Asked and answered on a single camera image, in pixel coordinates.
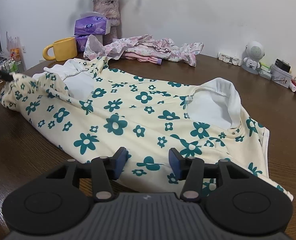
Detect cream dress with green flowers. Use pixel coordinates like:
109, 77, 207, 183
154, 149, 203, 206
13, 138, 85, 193
0, 57, 294, 202

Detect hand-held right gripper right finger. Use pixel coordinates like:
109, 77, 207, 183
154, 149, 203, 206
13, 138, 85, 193
169, 147, 250, 200

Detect purple tissue pack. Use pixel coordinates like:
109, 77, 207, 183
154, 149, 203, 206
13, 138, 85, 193
75, 35, 103, 53
74, 12, 111, 36

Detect pale pink textured vase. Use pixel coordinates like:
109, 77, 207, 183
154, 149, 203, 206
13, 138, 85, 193
93, 0, 121, 39

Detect pink knit garment purple cuffs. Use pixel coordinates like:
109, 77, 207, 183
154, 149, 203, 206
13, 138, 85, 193
124, 52, 162, 66

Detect black charger adapter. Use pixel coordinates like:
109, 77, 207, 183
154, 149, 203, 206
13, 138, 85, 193
275, 59, 291, 73

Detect clear acrylic organizer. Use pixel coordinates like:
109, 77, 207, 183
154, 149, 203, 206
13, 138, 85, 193
0, 55, 26, 74

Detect grey printed tin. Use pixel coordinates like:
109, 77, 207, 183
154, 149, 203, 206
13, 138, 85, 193
270, 64, 293, 88

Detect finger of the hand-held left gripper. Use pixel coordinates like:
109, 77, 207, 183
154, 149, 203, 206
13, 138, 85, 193
0, 61, 16, 82

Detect yellow mug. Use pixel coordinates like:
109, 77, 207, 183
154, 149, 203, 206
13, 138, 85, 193
43, 37, 78, 62

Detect clear printed plastic bag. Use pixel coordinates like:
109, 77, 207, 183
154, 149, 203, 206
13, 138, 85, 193
6, 31, 22, 60

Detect green white small packets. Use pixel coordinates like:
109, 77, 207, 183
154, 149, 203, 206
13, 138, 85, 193
259, 64, 273, 80

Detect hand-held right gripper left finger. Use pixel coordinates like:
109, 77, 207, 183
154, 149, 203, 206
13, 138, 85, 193
46, 147, 128, 202

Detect white hook strip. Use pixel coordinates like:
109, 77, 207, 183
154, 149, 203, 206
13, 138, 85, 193
218, 52, 241, 65

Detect pink floral garment pile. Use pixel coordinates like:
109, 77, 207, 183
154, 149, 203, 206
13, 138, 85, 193
84, 35, 125, 61

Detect pink floral ruffled garment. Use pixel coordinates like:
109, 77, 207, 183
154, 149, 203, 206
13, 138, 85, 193
112, 34, 204, 67

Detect white robot-shaped speaker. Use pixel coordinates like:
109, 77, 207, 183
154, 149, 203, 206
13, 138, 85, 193
242, 41, 265, 75

